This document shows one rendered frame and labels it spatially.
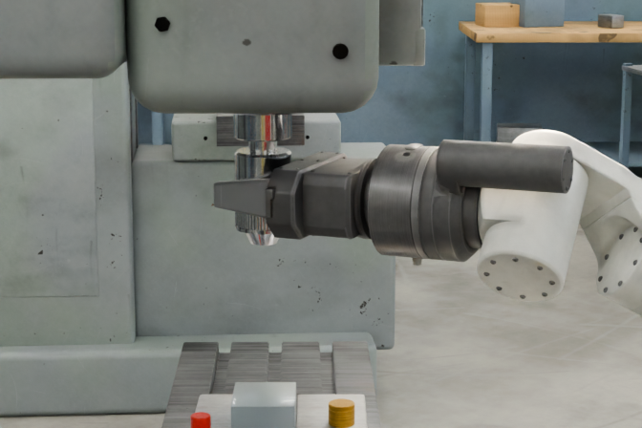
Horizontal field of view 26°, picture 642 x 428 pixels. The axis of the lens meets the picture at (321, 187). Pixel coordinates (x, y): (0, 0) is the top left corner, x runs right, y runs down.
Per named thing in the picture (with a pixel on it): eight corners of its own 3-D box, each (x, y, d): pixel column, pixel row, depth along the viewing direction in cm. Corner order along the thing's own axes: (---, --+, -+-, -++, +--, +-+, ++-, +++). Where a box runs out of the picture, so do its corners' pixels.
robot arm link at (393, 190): (328, 126, 118) (462, 133, 113) (330, 237, 120) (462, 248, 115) (262, 149, 107) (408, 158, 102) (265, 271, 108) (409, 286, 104)
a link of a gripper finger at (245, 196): (217, 174, 113) (286, 179, 111) (218, 212, 114) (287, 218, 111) (207, 177, 112) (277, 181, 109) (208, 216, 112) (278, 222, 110)
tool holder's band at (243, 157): (263, 155, 117) (263, 143, 117) (303, 161, 114) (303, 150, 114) (222, 162, 114) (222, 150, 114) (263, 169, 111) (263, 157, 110)
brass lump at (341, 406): (354, 418, 117) (354, 398, 117) (354, 428, 115) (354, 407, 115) (328, 418, 117) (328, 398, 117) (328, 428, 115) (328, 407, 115)
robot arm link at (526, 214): (460, 191, 114) (598, 201, 109) (427, 300, 108) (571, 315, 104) (430, 100, 106) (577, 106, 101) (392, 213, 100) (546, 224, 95)
